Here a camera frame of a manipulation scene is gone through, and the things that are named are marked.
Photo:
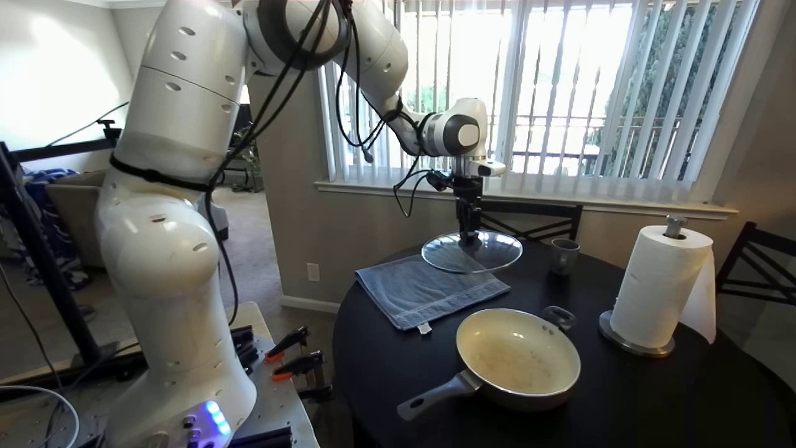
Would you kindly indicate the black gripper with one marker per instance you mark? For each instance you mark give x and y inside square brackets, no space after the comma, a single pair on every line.
[468,189]

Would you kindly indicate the round glass pot lid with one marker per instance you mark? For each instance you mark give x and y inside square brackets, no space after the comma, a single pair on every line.
[498,255]

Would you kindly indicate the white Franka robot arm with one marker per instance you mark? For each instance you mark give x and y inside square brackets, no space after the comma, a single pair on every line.
[164,249]

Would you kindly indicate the black wooden chair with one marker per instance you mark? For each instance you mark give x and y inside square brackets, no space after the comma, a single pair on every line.
[537,214]
[760,262]

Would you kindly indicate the blue folded towel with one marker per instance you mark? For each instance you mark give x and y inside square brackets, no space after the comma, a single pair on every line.
[413,290]

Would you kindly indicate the grey mug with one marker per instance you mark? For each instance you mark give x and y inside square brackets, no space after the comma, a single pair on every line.
[562,258]

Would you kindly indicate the white window sill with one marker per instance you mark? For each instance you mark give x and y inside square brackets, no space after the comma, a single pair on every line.
[598,201]

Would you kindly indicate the small dark round object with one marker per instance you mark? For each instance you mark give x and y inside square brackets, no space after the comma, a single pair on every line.
[567,319]

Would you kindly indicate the white vertical window blinds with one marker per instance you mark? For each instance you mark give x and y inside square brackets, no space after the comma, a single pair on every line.
[580,83]

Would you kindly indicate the white paper towel roll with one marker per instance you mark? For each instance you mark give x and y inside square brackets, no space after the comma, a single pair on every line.
[675,224]
[659,286]

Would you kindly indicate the black orange-tipped clamp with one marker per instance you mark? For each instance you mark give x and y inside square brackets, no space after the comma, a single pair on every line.
[289,339]
[299,364]

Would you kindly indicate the white robot body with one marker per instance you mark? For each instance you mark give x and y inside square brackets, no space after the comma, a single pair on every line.
[274,94]

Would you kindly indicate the robot mounting platform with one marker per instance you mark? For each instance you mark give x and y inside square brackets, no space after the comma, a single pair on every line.
[274,405]

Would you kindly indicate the black tripod stand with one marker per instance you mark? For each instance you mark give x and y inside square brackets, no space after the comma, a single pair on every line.
[40,256]

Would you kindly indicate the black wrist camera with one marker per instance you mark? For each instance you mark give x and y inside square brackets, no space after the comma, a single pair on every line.
[439,179]

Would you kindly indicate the white wall outlet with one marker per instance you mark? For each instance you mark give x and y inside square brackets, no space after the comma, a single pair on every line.
[313,272]

